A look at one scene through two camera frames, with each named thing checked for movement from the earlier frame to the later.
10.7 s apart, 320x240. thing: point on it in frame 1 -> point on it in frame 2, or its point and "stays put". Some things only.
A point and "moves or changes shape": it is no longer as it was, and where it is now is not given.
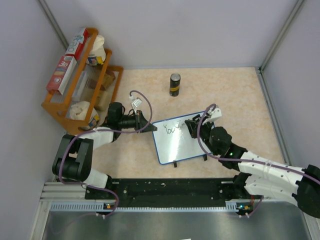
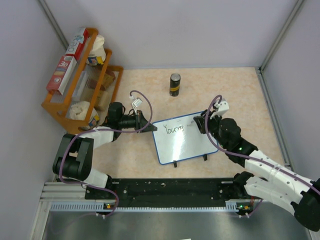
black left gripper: x=140 y=121 stays put
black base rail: x=169 y=192 stays put
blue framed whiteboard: x=174 y=142 stays put
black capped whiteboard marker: x=183 y=124 moves or changes shape
